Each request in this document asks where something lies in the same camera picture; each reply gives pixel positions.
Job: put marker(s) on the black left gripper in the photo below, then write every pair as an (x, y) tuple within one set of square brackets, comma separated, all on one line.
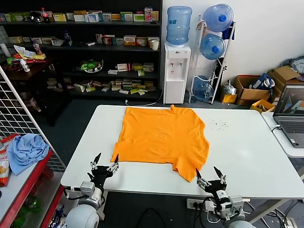
[(101, 174)]

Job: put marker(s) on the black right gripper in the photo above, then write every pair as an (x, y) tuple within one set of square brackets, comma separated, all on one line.
[(215, 186)]

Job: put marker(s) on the orange t-shirt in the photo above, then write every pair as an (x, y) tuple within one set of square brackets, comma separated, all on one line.
[(161, 135)]

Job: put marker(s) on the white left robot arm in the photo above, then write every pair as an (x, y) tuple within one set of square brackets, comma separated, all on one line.
[(85, 211)]

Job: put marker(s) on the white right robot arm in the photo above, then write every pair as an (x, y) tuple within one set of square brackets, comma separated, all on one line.
[(232, 213)]

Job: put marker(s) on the pile of striped clothes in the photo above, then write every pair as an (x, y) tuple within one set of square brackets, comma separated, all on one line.
[(295, 64)]

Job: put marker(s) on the large white table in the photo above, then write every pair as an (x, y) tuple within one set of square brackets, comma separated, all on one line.
[(237, 154)]

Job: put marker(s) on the blue white plastic package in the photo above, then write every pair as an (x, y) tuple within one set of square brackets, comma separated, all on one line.
[(59, 217)]

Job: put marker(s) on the flat white medicine box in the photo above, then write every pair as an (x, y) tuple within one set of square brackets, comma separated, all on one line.
[(113, 72), (124, 92)]

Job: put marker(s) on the small white side table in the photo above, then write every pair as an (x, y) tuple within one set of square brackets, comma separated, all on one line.
[(285, 152)]

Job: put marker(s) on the light blue crumpled cloth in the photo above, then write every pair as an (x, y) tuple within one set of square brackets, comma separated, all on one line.
[(27, 152)]

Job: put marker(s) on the orange yellow carton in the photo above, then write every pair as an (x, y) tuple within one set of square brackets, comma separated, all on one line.
[(230, 98)]

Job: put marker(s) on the green plastic bottle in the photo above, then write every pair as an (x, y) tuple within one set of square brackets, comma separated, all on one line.
[(33, 204)]

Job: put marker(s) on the white floor power strip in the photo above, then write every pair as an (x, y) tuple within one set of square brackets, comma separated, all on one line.
[(288, 222)]

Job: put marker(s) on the yellow plastic bin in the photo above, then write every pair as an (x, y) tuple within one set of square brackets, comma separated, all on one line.
[(259, 103)]

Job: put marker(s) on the blue water jug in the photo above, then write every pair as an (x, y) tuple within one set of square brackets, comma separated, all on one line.
[(211, 46), (178, 26), (217, 17), (202, 89)]

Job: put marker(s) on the silvery crumpled bag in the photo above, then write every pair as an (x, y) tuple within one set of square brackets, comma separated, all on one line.
[(229, 89)]

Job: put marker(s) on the grey open laptop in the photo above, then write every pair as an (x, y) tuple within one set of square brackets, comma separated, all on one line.
[(291, 123)]

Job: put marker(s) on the small green medicine box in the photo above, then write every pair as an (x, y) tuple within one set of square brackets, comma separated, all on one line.
[(141, 73)]

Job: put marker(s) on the bowl of green packets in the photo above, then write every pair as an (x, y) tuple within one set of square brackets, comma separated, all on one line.
[(90, 66)]

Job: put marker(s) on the red and white snack bag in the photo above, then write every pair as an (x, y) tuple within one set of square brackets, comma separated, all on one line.
[(8, 140)]

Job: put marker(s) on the white metal jug rack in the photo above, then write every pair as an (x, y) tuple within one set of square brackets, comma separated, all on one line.
[(219, 78)]

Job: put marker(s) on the orange snack bag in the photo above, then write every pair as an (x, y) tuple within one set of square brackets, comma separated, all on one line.
[(3, 171)]

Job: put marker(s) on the green yellow medicine box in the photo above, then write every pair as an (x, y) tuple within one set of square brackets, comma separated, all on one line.
[(137, 67)]

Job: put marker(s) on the white water dispenser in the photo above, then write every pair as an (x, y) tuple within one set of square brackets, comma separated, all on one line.
[(174, 80)]

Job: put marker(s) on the blue and white bag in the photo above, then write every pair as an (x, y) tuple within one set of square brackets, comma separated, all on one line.
[(261, 82)]

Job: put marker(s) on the black shelving unit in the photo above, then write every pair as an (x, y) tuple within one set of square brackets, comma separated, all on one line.
[(71, 59)]

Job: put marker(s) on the dark wooden table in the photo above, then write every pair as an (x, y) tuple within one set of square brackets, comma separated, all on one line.
[(35, 73)]

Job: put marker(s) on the orange white medicine box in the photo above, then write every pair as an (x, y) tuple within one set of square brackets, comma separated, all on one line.
[(108, 40)]

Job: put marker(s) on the yellow orange medicine box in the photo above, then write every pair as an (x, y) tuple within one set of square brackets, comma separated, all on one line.
[(130, 40)]

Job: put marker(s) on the small white bottle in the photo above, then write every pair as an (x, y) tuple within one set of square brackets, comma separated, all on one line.
[(25, 66)]

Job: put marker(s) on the orange green medicine box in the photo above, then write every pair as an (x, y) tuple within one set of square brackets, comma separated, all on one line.
[(141, 41)]

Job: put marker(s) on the white paper cup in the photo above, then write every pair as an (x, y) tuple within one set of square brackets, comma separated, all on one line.
[(154, 45)]

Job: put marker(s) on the tan cardboard box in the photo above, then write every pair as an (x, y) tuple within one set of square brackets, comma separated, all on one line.
[(285, 73)]

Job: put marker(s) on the blue drink bottle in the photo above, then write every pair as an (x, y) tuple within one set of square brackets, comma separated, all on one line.
[(67, 39)]

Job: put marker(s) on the open white carton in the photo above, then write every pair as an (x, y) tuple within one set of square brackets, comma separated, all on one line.
[(58, 42)]

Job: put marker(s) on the yellow white medicine box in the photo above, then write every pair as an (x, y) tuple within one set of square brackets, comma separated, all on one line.
[(59, 17), (150, 39)]

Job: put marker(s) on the yellow and white papers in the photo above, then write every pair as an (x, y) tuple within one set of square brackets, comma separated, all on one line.
[(28, 54)]

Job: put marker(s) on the purple drink bottle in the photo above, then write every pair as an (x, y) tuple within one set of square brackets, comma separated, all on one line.
[(37, 47)]

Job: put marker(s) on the blue white medicine box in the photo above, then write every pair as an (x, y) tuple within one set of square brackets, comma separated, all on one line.
[(93, 17)]

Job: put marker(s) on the dark blue hanging cloth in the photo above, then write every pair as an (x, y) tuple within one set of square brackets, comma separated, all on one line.
[(229, 31)]

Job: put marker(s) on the white paper roll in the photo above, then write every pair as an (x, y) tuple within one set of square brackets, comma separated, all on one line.
[(4, 50)]

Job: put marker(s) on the tall pink carton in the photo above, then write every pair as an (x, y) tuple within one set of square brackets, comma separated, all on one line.
[(148, 14)]

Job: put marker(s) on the cola bottle red cap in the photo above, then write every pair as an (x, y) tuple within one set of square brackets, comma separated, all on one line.
[(45, 15)]

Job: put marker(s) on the shiny black bowl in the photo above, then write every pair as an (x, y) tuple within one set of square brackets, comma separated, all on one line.
[(36, 17)]

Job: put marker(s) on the row of green boxes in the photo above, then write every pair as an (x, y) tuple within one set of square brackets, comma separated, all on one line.
[(20, 17)]

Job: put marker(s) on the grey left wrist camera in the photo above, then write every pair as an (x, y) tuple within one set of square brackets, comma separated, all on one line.
[(87, 187)]

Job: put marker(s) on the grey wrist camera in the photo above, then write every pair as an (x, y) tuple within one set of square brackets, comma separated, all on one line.
[(87, 187), (237, 204)]

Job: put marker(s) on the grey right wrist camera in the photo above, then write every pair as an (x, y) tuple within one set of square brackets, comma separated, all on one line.
[(237, 204)]

